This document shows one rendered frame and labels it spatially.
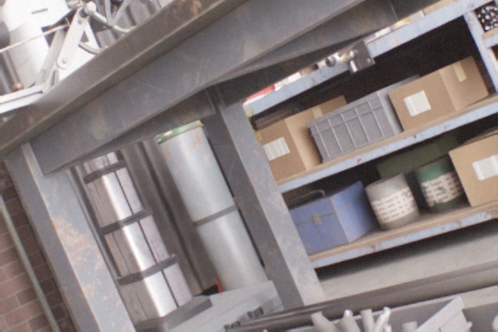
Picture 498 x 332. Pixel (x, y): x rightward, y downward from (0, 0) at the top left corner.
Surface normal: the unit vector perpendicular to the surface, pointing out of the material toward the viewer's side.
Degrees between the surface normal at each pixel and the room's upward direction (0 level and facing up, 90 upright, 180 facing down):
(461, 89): 91
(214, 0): 90
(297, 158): 90
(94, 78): 90
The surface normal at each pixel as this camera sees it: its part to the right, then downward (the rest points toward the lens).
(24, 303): 0.63, -0.29
